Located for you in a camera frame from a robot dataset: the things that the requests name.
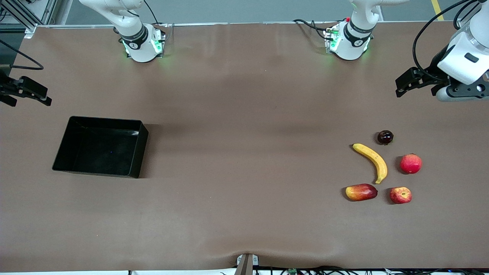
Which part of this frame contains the yellow banana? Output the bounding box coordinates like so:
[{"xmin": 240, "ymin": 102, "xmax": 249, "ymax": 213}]
[{"xmin": 352, "ymin": 143, "xmax": 388, "ymax": 184}]

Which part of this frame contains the black plastic box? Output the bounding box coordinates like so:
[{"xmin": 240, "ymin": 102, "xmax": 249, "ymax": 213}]
[{"xmin": 52, "ymin": 116, "xmax": 149, "ymax": 179}]

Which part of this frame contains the red apple with yellow patch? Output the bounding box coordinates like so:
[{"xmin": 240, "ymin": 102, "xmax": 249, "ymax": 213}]
[{"xmin": 390, "ymin": 186, "xmax": 412, "ymax": 204}]

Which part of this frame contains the round red apple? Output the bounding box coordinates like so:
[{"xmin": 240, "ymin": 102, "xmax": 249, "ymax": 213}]
[{"xmin": 400, "ymin": 153, "xmax": 423, "ymax": 175}]

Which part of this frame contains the red yellow mango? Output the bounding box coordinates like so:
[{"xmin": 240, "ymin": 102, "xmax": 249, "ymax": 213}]
[{"xmin": 345, "ymin": 183, "xmax": 378, "ymax": 202}]

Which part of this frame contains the brown table mat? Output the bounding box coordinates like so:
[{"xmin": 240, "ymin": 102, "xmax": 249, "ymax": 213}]
[{"xmin": 0, "ymin": 22, "xmax": 489, "ymax": 272}]

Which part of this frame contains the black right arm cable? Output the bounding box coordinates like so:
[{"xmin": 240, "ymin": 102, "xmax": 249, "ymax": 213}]
[{"xmin": 0, "ymin": 38, "xmax": 44, "ymax": 71}]

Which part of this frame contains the aluminium frame profile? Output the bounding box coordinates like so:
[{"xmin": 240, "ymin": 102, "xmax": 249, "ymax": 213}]
[{"xmin": 0, "ymin": 0, "xmax": 58, "ymax": 39}]

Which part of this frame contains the black base cable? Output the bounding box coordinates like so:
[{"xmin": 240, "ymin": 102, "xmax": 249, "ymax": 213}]
[
  {"xmin": 293, "ymin": 18, "xmax": 330, "ymax": 41},
  {"xmin": 143, "ymin": 0, "xmax": 171, "ymax": 28}
]

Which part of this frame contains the metal table edge rail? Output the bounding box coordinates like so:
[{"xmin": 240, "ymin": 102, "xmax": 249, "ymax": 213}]
[{"xmin": 36, "ymin": 21, "xmax": 459, "ymax": 28}]

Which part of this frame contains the black cable bundle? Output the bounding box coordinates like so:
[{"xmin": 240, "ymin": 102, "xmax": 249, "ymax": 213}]
[{"xmin": 220, "ymin": 265, "xmax": 489, "ymax": 275}]

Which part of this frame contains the metal table bracket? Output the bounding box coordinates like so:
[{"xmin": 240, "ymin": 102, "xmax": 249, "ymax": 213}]
[{"xmin": 236, "ymin": 253, "xmax": 259, "ymax": 275}]

